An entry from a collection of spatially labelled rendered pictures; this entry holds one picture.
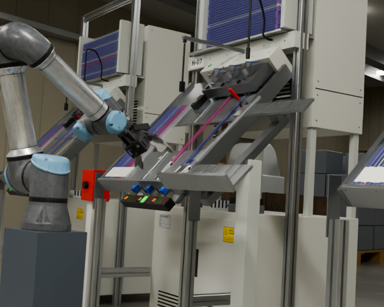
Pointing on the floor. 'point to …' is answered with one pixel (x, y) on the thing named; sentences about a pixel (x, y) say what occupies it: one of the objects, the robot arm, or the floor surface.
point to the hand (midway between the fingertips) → (158, 159)
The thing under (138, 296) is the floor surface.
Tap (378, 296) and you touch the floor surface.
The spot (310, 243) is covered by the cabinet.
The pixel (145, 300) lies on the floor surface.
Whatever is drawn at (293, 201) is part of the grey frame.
